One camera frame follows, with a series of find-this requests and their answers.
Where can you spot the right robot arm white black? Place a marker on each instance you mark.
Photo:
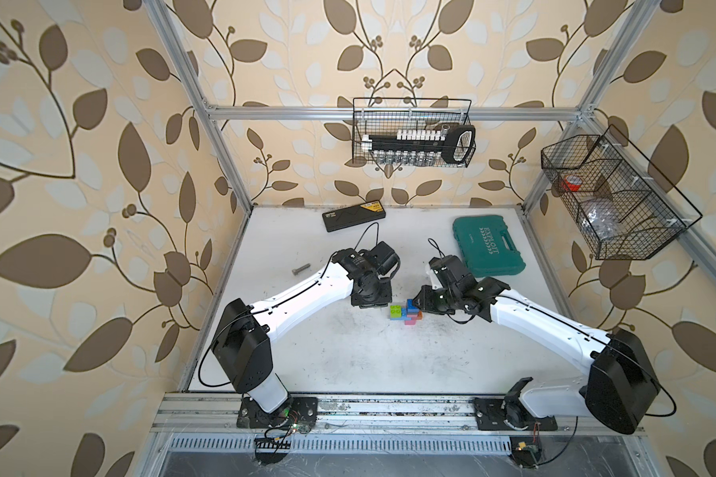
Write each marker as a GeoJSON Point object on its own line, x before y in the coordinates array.
{"type": "Point", "coordinates": [616, 385]}

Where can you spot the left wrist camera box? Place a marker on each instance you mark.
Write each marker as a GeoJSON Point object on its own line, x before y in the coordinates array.
{"type": "Point", "coordinates": [383, 259]}

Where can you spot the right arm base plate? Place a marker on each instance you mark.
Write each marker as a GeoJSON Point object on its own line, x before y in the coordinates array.
{"type": "Point", "coordinates": [498, 414]}

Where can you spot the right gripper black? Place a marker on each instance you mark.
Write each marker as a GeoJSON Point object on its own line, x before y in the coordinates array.
{"type": "Point", "coordinates": [424, 303]}

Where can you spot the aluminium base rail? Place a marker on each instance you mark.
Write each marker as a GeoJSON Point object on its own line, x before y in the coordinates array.
{"type": "Point", "coordinates": [363, 413]}

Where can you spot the black yellow tool case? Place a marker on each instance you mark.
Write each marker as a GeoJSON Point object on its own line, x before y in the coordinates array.
{"type": "Point", "coordinates": [353, 216]}

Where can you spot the black wire basket right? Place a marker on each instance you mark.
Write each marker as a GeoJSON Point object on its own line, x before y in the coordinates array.
{"type": "Point", "coordinates": [652, 209]}

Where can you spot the black wire basket centre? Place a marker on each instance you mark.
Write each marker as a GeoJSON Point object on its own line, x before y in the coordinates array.
{"type": "Point", "coordinates": [387, 115]}

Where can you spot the red tape roll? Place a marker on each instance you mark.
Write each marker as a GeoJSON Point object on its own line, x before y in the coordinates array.
{"type": "Point", "coordinates": [571, 183]}

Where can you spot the black wire basket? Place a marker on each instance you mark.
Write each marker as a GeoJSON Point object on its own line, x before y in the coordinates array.
{"type": "Point", "coordinates": [652, 209]}
{"type": "Point", "coordinates": [387, 115]}

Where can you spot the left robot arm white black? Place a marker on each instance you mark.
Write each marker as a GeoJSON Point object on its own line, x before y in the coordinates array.
{"type": "Point", "coordinates": [242, 342]}

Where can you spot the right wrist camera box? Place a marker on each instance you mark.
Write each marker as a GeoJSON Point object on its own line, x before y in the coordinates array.
{"type": "Point", "coordinates": [450, 271]}

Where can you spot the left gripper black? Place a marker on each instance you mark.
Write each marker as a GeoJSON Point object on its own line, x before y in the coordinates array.
{"type": "Point", "coordinates": [384, 301]}

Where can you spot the black socket tool set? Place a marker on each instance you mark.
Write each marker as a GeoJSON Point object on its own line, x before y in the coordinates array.
{"type": "Point", "coordinates": [450, 146]}

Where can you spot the clear plastic bag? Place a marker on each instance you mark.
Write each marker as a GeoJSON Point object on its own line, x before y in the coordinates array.
{"type": "Point", "coordinates": [599, 219]}

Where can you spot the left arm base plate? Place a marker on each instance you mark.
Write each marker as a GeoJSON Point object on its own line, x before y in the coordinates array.
{"type": "Point", "coordinates": [298, 413]}

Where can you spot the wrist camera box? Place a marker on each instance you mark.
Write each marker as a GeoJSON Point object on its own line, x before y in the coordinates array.
{"type": "Point", "coordinates": [450, 271]}
{"type": "Point", "coordinates": [383, 259]}

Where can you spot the metal bolt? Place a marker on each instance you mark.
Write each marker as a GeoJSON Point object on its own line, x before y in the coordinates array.
{"type": "Point", "coordinates": [300, 269]}

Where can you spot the green plastic tool case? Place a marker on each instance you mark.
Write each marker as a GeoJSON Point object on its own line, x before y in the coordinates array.
{"type": "Point", "coordinates": [486, 246]}

